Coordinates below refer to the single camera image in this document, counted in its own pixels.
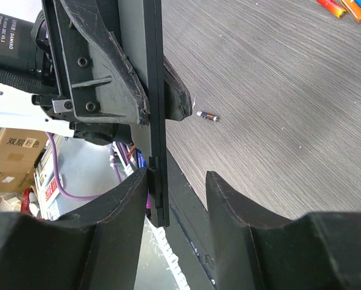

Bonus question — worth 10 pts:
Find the white slotted cable duct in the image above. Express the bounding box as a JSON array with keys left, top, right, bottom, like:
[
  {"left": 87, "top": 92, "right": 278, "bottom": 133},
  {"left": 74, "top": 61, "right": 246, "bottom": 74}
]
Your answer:
[{"left": 149, "top": 223, "right": 190, "bottom": 290}]

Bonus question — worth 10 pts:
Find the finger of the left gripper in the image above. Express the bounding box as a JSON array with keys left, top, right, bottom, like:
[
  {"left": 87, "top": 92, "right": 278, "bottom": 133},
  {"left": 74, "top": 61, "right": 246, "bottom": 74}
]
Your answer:
[{"left": 163, "top": 56, "right": 192, "bottom": 121}]

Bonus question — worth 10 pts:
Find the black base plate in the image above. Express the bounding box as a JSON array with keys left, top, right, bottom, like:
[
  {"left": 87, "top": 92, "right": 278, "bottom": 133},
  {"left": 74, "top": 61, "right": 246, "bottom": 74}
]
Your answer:
[{"left": 166, "top": 152, "right": 217, "bottom": 289}]

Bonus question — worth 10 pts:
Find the black remote control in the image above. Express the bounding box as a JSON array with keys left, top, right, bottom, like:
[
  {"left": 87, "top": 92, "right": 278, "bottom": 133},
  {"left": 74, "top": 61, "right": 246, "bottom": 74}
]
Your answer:
[{"left": 119, "top": 0, "right": 170, "bottom": 227}]

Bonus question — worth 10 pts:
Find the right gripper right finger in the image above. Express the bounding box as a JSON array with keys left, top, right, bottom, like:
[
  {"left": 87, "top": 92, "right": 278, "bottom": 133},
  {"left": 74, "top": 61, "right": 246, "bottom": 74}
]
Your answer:
[{"left": 206, "top": 171, "right": 361, "bottom": 289}]

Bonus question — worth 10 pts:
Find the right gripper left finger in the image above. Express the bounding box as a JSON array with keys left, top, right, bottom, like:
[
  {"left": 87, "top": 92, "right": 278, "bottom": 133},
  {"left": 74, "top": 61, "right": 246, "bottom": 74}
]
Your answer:
[{"left": 0, "top": 169, "right": 147, "bottom": 289}]

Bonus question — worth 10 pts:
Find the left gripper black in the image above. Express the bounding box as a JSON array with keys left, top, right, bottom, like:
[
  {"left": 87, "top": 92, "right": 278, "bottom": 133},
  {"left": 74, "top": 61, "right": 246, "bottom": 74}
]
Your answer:
[{"left": 31, "top": 1, "right": 150, "bottom": 144}]

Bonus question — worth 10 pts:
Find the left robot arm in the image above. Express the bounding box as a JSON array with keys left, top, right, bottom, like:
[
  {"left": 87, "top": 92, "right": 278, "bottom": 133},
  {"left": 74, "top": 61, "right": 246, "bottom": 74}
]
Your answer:
[{"left": 0, "top": 1, "right": 192, "bottom": 145}]

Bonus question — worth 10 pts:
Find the red battery left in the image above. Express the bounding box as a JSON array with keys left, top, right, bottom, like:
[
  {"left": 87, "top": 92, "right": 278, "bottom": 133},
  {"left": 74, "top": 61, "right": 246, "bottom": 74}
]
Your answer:
[{"left": 316, "top": 0, "right": 346, "bottom": 19}]

